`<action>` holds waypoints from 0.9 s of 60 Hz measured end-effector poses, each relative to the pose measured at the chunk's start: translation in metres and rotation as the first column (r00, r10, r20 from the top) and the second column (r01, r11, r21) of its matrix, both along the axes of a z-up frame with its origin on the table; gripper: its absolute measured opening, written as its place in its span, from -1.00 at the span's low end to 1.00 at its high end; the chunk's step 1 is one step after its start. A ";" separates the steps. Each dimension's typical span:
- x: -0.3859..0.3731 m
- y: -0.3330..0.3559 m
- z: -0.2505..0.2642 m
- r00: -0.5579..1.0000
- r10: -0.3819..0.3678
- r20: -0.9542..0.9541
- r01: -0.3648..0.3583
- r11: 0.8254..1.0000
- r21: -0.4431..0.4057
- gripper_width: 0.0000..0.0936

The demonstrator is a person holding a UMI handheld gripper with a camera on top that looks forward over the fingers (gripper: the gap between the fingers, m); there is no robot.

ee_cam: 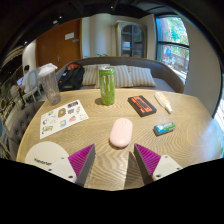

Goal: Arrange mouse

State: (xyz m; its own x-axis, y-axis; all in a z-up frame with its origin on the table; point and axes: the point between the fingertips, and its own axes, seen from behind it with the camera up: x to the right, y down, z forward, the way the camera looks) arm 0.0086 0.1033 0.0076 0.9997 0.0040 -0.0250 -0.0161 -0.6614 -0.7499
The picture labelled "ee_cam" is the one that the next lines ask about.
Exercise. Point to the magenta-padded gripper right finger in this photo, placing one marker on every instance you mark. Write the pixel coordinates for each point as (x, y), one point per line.
(165, 166)

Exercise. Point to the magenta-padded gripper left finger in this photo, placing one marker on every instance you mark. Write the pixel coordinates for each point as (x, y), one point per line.
(63, 168)

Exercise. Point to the pink computer mouse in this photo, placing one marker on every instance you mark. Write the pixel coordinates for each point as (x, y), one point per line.
(121, 132)

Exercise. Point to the white round cartoon mouse pad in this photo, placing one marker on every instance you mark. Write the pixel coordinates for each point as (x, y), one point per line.
(43, 153)

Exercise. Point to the blue green gum pack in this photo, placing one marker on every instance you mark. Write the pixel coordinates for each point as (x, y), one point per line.
(164, 128)

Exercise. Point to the white sticker sheet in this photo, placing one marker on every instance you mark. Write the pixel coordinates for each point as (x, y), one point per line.
(61, 118)

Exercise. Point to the grey tufted chair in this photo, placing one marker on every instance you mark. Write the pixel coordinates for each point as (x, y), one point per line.
(21, 125)

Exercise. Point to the black and orange box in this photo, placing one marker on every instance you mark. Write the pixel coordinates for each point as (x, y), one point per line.
(142, 106)

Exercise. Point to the cream squeeze tube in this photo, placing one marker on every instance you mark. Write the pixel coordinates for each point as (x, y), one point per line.
(162, 100)

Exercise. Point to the blue padded chair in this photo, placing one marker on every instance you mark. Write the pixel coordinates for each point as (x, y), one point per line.
(2, 136)

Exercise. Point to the clear shaker cup white lid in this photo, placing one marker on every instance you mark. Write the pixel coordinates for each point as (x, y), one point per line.
(50, 86)

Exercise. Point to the white dining chair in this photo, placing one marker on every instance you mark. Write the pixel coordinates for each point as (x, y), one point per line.
(33, 83)

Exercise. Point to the black backpack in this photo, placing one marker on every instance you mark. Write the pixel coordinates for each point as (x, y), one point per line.
(72, 77)

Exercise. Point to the grey curved sofa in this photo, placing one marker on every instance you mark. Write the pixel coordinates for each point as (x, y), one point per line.
(166, 75)

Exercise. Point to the green drink can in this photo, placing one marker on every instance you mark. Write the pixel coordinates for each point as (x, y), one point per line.
(107, 87)

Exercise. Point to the striped cushion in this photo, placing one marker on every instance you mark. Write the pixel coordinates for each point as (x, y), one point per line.
(90, 75)
(142, 76)
(122, 76)

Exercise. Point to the person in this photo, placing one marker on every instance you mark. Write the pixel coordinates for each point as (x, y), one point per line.
(25, 81)

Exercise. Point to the black framed window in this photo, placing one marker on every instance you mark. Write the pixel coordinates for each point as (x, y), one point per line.
(173, 46)

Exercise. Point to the brown wooden door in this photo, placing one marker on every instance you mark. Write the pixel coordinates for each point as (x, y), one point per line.
(58, 45)

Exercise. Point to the arched glass door cabinet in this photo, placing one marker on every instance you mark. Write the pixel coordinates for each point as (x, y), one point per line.
(131, 40)

